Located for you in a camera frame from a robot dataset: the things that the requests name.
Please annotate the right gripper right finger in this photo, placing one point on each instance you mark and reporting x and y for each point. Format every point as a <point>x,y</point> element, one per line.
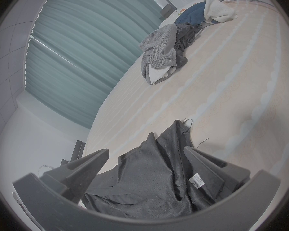
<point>214,174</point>

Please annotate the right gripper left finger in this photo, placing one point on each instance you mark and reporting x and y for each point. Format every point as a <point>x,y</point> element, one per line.
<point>72,177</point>

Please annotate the black T-shirt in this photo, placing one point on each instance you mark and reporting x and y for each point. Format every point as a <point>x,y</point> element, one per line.
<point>147,177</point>

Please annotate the pile of clothes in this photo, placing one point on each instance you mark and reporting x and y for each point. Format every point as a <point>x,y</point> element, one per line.
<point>163,47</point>

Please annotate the black dressing table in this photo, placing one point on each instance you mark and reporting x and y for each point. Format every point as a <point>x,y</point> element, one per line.
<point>63,162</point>

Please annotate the black chest of drawers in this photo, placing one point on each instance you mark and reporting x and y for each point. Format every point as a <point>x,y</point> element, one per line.
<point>77,150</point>

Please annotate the round white-framed mirror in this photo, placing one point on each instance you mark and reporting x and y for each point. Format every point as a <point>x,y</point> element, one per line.
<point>44,167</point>

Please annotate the bed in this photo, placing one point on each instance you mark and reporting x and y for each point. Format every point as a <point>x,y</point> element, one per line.
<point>219,85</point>

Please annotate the blue-green curtain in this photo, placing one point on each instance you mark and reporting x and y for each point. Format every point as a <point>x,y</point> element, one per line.
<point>67,88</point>
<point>98,25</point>

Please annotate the white printed pillow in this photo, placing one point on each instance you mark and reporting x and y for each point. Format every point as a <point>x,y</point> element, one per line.
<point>168,18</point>

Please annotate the grey bedside table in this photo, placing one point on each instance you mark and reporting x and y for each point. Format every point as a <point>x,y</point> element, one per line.
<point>167,10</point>

